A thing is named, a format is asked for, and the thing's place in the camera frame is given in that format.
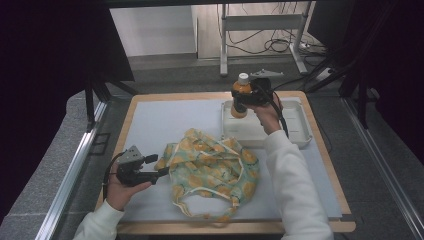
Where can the pale grey table mat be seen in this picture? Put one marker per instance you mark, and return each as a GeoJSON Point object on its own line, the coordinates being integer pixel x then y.
{"type": "Point", "coordinates": [160, 120]}

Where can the aluminium rail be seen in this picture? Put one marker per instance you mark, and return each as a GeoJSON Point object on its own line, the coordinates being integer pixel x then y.
{"type": "Point", "coordinates": [380, 166]}
{"type": "Point", "coordinates": [71, 173]}

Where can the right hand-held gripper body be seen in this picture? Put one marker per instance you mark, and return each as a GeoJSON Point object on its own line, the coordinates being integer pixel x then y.
{"type": "Point", "coordinates": [258, 98]}

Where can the orange juice bottle white cap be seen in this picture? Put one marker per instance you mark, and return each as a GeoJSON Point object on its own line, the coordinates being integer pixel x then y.
{"type": "Point", "coordinates": [241, 85]}

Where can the white metal desk frame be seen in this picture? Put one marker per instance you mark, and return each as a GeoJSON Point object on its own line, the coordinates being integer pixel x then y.
{"type": "Point", "coordinates": [260, 22]}

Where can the black metal stand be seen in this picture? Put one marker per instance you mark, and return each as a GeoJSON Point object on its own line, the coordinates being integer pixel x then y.
{"type": "Point", "coordinates": [361, 100]}
{"type": "Point", "coordinates": [89, 106]}

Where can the black floor bracket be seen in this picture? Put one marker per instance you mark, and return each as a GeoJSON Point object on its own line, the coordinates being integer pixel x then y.
{"type": "Point", "coordinates": [99, 144]}

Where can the black curtain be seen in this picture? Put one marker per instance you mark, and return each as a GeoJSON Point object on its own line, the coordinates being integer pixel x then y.
{"type": "Point", "coordinates": [40, 66]}
{"type": "Point", "coordinates": [403, 66]}

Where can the white power strip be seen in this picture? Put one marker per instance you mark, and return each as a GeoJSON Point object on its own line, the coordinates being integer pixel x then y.
{"type": "Point", "coordinates": [324, 74]}

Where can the lemon print cloth bag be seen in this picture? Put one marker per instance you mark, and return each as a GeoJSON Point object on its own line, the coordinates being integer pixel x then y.
{"type": "Point", "coordinates": [213, 170]}

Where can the person's left hand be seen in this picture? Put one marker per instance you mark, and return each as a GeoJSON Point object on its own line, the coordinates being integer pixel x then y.
{"type": "Point", "coordinates": [118, 195]}

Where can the person's right hand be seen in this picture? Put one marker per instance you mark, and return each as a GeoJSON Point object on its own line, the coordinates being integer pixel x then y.
{"type": "Point", "coordinates": [268, 118]}

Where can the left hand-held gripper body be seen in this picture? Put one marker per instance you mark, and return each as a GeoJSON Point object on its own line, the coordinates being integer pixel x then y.
{"type": "Point", "coordinates": [133, 171]}

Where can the white plastic tray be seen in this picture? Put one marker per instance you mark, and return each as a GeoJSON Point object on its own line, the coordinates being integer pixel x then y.
{"type": "Point", "coordinates": [296, 126]}

